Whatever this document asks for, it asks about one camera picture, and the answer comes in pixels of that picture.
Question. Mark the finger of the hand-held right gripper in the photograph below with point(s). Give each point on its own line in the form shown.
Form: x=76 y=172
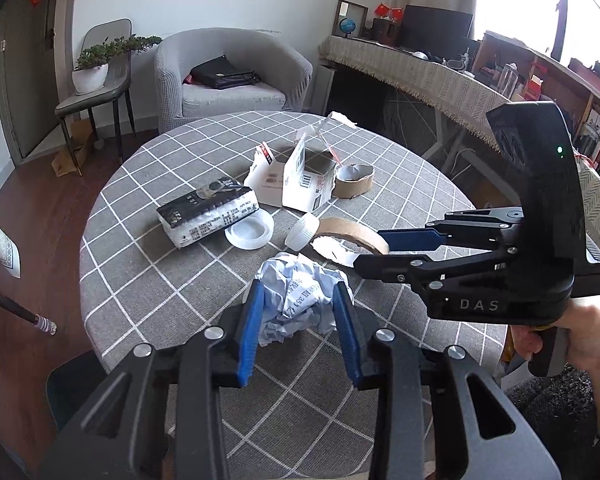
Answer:
x=410 y=239
x=385 y=264

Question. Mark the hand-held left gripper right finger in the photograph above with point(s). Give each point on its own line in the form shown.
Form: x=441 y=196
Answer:
x=347 y=330

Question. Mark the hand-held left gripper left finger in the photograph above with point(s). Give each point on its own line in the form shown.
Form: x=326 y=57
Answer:
x=250 y=330

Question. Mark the large brown tape roll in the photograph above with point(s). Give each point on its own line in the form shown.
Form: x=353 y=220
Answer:
x=350 y=227

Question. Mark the white paper ball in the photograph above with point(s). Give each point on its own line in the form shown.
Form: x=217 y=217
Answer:
x=300 y=290

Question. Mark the small brown tape roll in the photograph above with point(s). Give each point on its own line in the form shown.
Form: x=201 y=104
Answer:
x=352 y=187

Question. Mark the white bottle cap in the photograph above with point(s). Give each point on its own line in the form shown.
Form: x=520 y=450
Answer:
x=300 y=232

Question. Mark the round clear plastic lid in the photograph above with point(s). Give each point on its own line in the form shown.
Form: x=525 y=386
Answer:
x=249 y=232

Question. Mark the torn white cardboard box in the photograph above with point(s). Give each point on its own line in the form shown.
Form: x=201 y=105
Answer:
x=300 y=185

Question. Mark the black and white packet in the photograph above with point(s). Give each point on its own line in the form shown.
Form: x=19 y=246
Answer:
x=205 y=215

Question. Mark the clear plastic wrapper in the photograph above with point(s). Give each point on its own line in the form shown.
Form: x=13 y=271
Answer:
x=337 y=120

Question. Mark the person's right hand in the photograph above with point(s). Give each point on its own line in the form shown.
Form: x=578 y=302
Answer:
x=595 y=330

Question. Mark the grey checked tablecloth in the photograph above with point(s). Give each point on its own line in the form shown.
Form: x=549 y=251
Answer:
x=180 y=285

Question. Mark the glass jar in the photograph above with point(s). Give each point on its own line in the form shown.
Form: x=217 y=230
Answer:
x=510 y=80

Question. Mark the wooden bookshelf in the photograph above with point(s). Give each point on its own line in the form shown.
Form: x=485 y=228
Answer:
x=555 y=65

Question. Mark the beige patterned desk cloth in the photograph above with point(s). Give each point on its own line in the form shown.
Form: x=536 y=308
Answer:
x=430 y=75

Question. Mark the slim tower unit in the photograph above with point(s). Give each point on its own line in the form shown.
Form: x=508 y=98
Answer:
x=325 y=90

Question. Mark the dark chair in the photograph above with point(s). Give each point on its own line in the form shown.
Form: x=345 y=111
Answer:
x=70 y=385

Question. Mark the dark shaggy rug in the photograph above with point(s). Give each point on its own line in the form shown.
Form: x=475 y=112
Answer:
x=555 y=400

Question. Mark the black monitor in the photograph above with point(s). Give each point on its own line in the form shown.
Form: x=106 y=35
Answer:
x=437 y=30

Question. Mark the window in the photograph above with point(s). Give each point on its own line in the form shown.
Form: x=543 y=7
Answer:
x=520 y=0

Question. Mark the grey armchair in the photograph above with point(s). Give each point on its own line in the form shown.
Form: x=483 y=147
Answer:
x=240 y=97

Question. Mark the small blue globe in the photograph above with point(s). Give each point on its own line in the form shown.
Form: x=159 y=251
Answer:
x=346 y=26

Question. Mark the black table leg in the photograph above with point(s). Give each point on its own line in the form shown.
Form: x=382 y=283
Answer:
x=20 y=310

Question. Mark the small red flags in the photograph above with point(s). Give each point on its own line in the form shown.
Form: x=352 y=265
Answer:
x=381 y=9

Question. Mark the brown cardboard box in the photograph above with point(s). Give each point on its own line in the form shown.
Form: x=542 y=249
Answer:
x=72 y=157

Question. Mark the black bag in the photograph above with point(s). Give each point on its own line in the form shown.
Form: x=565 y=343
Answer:
x=220 y=72

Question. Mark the pale patterned tablecloth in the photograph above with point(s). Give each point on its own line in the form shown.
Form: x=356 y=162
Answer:
x=0 y=250

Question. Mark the grey chair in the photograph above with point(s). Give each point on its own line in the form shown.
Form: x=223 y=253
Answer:
x=80 y=105

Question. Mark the potted plant in white pot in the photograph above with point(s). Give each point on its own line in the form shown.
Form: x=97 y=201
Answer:
x=90 y=77

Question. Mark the grey door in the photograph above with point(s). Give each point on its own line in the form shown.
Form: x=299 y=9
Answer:
x=25 y=60

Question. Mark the white desk frame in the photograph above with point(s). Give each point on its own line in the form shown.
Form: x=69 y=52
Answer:
x=472 y=160

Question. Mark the dark picture frame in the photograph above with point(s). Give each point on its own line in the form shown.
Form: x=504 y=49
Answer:
x=361 y=12

